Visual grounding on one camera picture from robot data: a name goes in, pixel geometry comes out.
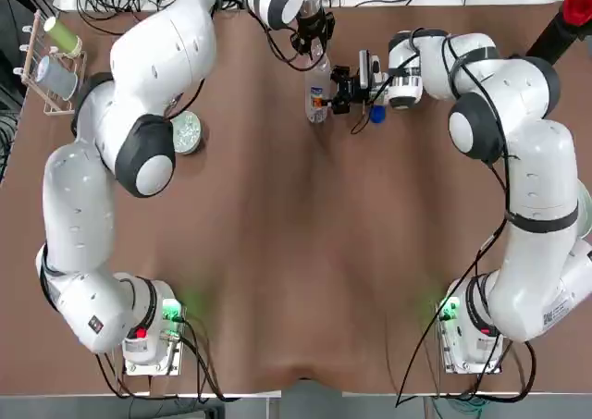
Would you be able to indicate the black vase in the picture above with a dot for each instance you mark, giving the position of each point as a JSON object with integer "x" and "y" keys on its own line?
{"x": 550, "y": 40}

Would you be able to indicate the green paper cup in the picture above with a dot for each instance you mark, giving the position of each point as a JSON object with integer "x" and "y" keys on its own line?
{"x": 62, "y": 35}

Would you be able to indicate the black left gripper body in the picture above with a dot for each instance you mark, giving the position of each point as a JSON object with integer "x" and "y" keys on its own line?
{"x": 314, "y": 28}

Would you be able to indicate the transparent plastic bottle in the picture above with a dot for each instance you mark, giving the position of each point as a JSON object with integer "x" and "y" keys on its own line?
{"x": 316, "y": 109}

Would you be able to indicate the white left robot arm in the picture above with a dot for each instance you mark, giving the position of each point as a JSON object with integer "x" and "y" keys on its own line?
{"x": 162, "y": 58}

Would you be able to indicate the blue bottle cap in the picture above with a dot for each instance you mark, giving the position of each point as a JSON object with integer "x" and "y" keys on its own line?
{"x": 378, "y": 115}

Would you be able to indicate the pale green plate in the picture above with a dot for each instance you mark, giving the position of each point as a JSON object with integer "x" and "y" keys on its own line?
{"x": 585, "y": 222}

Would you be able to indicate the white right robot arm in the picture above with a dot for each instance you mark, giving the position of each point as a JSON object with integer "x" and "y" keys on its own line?
{"x": 532, "y": 160}

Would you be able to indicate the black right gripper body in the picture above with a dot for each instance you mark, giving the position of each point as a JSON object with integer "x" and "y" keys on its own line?
{"x": 360, "y": 94}

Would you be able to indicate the wooden cup rack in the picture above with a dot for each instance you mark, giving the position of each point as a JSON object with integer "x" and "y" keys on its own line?
{"x": 34, "y": 90}

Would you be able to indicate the light blue cup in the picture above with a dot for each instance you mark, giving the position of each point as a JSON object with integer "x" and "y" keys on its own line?
{"x": 56, "y": 77}

